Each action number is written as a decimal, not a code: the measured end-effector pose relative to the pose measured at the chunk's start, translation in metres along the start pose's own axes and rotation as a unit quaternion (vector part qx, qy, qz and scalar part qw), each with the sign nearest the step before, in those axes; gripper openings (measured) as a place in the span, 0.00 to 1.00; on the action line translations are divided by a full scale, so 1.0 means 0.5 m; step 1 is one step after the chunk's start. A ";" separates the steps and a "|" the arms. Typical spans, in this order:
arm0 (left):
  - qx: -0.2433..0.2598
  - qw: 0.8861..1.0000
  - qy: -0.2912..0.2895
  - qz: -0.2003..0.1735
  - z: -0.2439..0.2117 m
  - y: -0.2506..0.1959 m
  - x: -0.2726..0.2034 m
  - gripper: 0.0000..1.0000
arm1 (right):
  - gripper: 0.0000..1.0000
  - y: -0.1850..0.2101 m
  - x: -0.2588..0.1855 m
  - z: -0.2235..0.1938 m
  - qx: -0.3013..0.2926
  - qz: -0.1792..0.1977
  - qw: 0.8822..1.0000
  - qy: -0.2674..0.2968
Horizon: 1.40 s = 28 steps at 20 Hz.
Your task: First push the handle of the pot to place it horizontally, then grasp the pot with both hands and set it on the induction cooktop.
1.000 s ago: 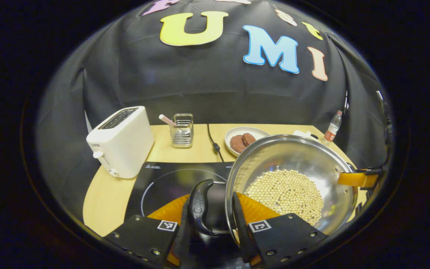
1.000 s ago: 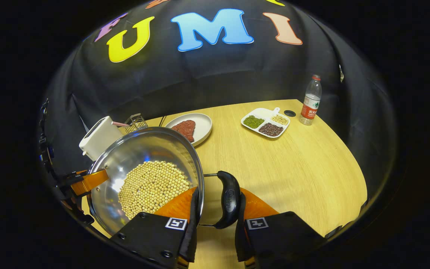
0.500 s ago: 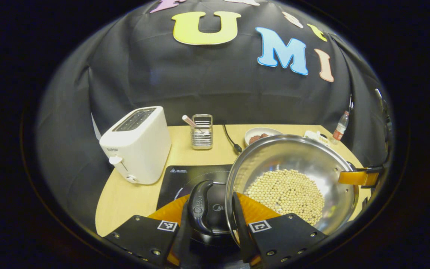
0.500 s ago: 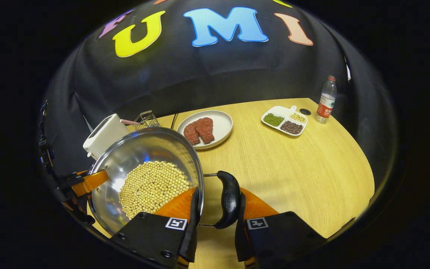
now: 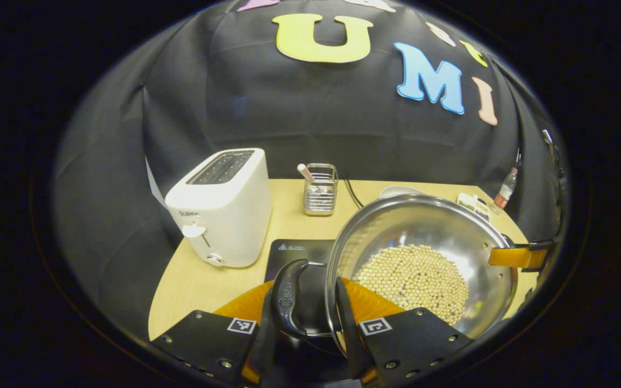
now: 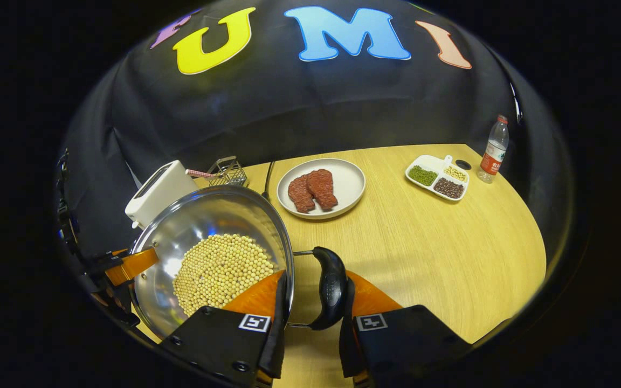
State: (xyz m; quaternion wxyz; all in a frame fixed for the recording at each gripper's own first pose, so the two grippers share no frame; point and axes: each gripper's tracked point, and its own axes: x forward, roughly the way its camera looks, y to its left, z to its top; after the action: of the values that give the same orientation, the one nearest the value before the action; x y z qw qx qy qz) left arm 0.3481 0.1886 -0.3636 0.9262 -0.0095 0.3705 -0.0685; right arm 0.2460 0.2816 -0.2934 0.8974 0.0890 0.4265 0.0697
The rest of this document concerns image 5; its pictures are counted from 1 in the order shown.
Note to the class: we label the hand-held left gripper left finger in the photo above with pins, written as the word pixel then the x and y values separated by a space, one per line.
pixel 264 334

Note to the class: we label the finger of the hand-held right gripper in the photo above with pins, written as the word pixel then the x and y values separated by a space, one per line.
pixel 515 257

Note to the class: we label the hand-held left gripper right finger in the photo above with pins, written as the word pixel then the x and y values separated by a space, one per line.
pixel 345 323

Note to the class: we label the black induction cooktop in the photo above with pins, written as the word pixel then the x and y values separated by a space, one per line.
pixel 299 250

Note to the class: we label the white divided dish with beans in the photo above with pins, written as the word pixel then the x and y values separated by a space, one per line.
pixel 472 203

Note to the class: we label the clear bottle with red label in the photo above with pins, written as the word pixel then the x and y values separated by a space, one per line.
pixel 505 188

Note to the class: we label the pile of soybeans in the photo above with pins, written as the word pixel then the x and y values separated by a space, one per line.
pixel 413 280

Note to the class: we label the white toaster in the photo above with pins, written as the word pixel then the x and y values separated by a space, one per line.
pixel 224 215

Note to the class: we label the white round plate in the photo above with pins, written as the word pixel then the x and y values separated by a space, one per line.
pixel 399 191

